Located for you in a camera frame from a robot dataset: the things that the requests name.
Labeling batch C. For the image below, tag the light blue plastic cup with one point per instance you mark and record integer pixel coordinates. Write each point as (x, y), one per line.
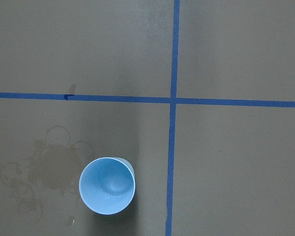
(107, 185)

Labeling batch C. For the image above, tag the brown paper table cover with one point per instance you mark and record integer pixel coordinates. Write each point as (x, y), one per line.
(198, 95)

